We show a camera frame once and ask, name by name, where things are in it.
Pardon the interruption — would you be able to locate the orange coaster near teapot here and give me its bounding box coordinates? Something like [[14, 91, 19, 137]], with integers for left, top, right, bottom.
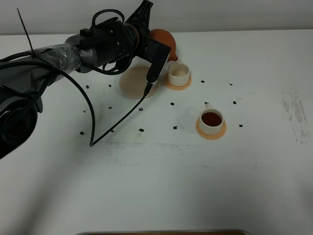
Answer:
[[163, 73, 192, 91]]

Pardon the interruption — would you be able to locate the beige teapot saucer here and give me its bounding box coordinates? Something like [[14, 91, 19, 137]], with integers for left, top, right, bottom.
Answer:
[[119, 66, 149, 99]]

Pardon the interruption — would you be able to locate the brown clay teapot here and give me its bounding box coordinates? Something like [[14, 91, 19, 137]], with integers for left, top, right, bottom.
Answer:
[[150, 29, 179, 62]]

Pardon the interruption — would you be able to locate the orange coaster front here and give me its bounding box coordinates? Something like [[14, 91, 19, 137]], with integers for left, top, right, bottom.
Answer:
[[196, 118, 227, 140]]

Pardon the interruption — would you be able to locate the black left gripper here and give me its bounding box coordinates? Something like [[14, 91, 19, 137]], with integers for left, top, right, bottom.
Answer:
[[90, 0, 164, 73]]

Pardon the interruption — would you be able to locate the white teacup front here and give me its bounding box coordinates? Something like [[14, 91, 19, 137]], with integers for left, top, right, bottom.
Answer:
[[198, 102, 225, 136]]

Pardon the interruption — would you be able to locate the white teacup near teapot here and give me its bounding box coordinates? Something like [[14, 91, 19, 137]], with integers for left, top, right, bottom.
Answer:
[[168, 63, 190, 87]]

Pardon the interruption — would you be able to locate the black cable tie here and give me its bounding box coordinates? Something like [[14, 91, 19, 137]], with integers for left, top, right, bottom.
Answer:
[[17, 8, 35, 55]]

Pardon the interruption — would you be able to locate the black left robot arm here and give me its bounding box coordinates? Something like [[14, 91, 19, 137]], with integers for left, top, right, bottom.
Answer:
[[0, 0, 171, 157]]

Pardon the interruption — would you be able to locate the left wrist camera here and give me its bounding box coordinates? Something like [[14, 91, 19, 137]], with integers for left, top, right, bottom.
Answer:
[[146, 45, 171, 84]]

